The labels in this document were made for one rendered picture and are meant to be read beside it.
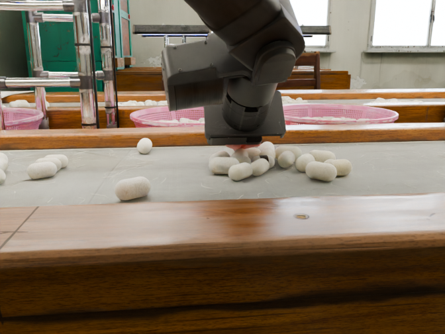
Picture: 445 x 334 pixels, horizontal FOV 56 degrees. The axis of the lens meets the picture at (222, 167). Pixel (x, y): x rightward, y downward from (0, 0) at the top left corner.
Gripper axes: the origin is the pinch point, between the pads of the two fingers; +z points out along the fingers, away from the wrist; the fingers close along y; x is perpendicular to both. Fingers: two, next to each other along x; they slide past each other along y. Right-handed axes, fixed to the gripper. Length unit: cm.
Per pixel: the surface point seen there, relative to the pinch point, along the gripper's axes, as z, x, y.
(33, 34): 18, -36, 38
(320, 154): -6.2, 4.9, -10.1
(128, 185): -14.8, 11.9, 13.4
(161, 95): 58, -47, 14
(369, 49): 361, -316, -237
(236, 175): -10.1, 9.1, 1.9
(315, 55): 181, -161, -89
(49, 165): -7.1, 6.0, 23.8
